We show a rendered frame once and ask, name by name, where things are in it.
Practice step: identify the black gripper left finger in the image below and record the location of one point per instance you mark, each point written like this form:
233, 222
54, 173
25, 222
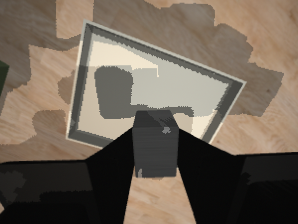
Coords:
101, 182

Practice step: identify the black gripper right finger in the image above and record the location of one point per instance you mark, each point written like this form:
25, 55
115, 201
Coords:
216, 182

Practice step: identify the white tray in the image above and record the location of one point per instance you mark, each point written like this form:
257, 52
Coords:
117, 75

